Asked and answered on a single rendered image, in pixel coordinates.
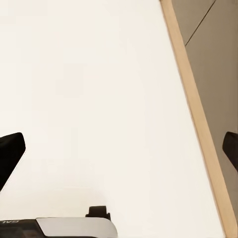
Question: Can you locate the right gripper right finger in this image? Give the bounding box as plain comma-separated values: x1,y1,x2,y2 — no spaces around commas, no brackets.
222,132,238,172

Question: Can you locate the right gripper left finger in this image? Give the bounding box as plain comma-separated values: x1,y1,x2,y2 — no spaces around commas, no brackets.
0,132,26,192

